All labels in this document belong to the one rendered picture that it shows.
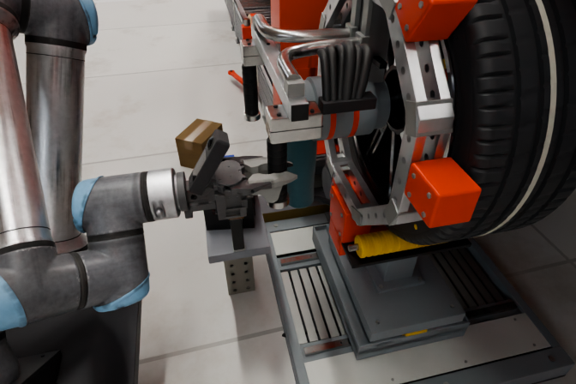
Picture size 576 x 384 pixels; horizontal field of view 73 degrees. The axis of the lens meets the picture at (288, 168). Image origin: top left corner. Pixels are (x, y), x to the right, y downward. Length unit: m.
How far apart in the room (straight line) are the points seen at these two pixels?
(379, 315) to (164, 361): 0.71
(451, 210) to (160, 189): 0.47
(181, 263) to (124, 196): 1.02
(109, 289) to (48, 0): 0.57
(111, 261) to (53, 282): 0.09
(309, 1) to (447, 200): 0.84
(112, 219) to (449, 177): 0.54
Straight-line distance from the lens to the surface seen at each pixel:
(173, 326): 1.53
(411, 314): 1.29
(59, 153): 0.98
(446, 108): 0.67
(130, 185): 0.70
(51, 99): 0.96
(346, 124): 0.84
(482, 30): 0.67
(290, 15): 1.30
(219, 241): 1.12
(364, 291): 1.30
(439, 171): 0.67
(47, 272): 0.68
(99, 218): 0.71
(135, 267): 0.72
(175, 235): 1.81
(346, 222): 1.04
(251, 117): 1.02
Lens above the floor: 1.27
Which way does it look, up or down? 37 degrees down
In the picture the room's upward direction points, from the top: straight up
